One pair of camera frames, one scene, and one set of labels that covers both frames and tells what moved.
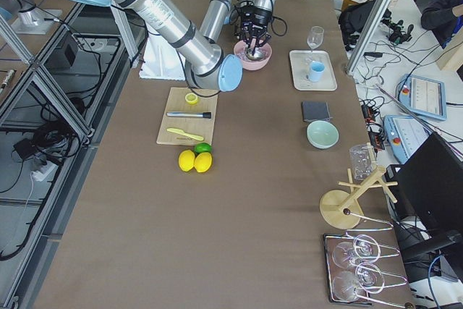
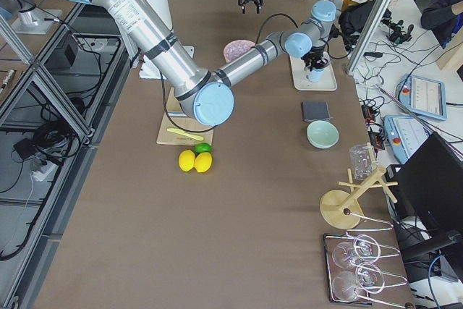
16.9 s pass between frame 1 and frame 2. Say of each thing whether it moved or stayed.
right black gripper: moved
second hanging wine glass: stayed
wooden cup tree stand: stayed
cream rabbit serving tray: stayed
